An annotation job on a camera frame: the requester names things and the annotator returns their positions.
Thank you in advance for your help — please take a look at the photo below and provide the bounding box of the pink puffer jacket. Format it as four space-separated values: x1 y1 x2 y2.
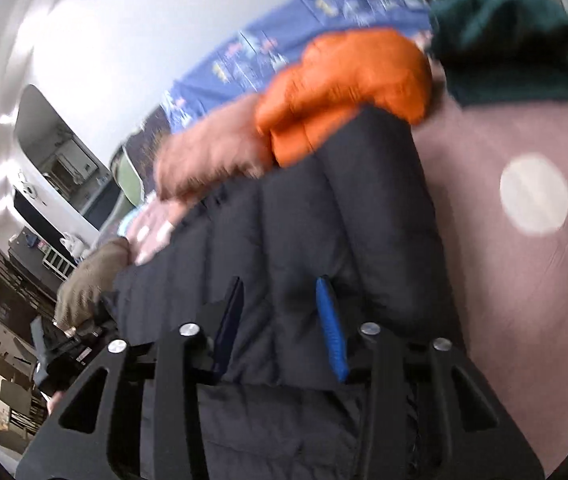
154 93 273 200

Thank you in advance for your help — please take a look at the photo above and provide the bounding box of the blue tree-print bed sheet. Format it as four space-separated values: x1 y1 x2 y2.
160 0 430 133

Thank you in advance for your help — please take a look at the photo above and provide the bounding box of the dark purple tree-print quilt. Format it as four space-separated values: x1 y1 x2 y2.
124 116 170 197

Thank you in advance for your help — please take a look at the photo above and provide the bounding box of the dark green fleece garment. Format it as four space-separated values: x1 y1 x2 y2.
429 0 568 107

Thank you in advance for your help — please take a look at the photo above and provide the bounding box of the pink polka-dot blanket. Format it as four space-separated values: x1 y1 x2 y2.
123 86 568 476

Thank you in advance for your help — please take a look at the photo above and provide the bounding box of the black puffer jacket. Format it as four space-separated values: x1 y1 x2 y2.
115 107 463 479

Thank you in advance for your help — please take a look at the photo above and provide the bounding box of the white shelf rack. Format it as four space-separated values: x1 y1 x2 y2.
42 246 76 281

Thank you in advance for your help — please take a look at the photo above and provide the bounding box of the person's left hand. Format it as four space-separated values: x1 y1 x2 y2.
46 391 65 414

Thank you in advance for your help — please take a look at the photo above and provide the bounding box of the orange puffer jacket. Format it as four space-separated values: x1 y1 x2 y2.
255 28 433 167

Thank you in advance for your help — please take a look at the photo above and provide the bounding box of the olive brown fleece garment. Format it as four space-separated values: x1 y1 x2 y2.
54 237 130 332

